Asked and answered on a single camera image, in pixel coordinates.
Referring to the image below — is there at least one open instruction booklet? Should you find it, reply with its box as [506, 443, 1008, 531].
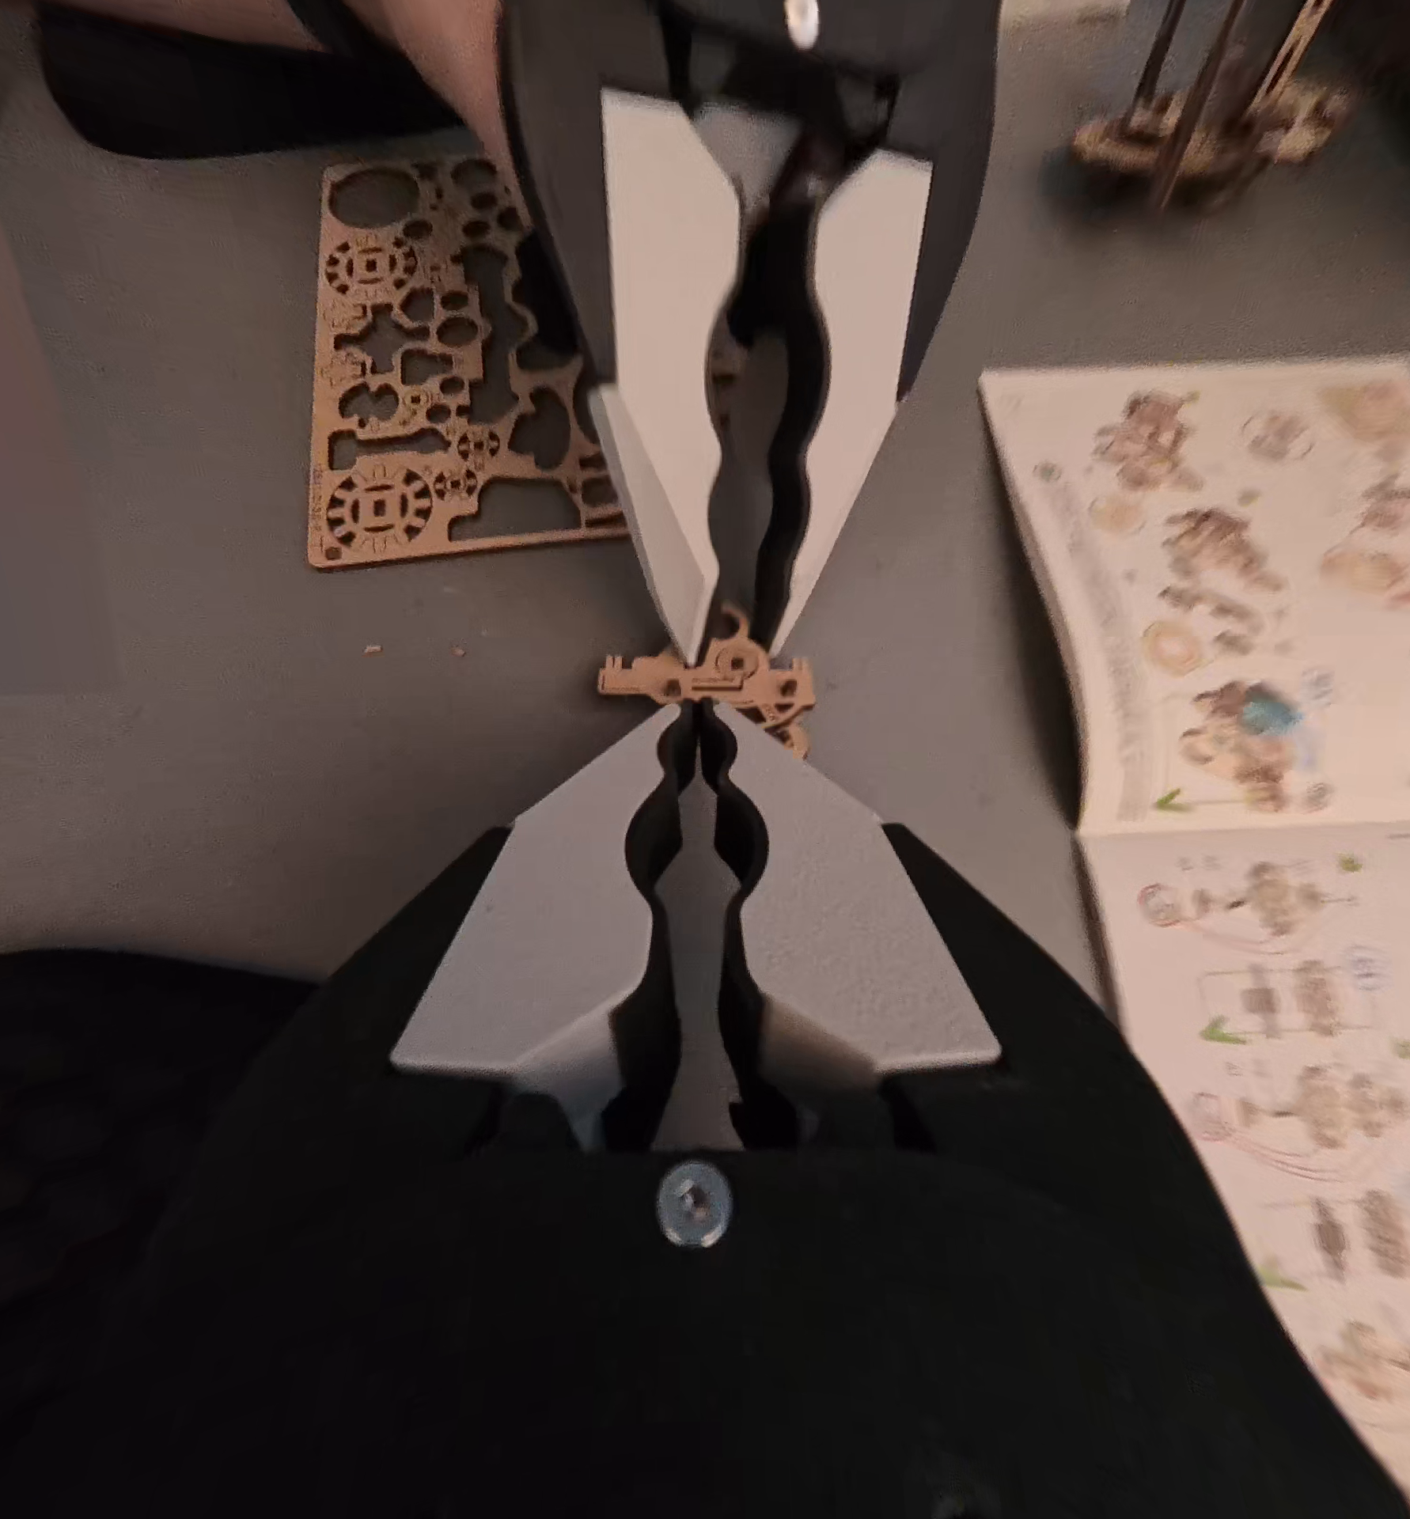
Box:
[977, 357, 1410, 1519]

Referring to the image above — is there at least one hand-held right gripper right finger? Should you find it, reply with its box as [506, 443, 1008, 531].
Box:
[703, 707, 1005, 1149]

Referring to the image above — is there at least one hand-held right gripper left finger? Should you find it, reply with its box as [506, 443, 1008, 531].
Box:
[390, 707, 708, 1149]

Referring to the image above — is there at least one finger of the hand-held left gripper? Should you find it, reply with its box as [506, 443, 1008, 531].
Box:
[756, 145, 934, 659]
[590, 90, 752, 667]

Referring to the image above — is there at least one wooden model part assembly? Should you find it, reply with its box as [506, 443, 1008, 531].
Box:
[597, 604, 820, 760]

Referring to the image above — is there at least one partly built wooden model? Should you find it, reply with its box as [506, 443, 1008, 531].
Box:
[1069, 0, 1359, 208]

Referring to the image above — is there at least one laser-cut wooden parts sheet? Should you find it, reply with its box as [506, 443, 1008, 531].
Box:
[308, 154, 742, 573]

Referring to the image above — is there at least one person's left forearm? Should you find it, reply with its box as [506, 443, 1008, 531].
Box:
[45, 0, 517, 205]

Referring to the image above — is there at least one black quilted cloth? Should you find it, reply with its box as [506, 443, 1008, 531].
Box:
[0, 949, 338, 1519]

